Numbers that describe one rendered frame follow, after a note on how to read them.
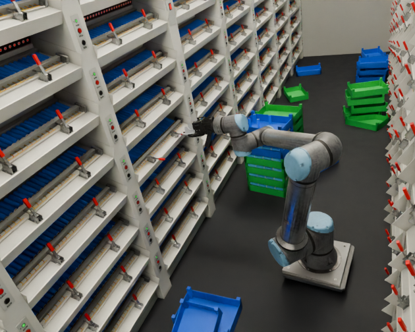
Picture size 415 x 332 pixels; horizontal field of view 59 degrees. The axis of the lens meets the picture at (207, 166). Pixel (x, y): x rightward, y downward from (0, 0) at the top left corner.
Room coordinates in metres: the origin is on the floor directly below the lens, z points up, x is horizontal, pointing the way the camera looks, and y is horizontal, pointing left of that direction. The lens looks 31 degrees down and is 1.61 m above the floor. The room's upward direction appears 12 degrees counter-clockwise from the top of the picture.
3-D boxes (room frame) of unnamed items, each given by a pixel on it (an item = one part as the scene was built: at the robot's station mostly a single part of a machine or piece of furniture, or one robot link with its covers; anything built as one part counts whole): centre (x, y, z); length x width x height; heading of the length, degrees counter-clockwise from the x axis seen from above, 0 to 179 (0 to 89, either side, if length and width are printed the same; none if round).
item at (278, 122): (2.25, -0.44, 0.52); 0.30 x 0.20 x 0.08; 51
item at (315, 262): (1.41, -0.49, 0.13); 0.19 x 0.19 x 0.10
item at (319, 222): (1.40, -0.48, 0.27); 0.17 x 0.15 x 0.18; 109
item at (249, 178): (2.25, -0.44, 0.12); 0.30 x 0.20 x 0.08; 51
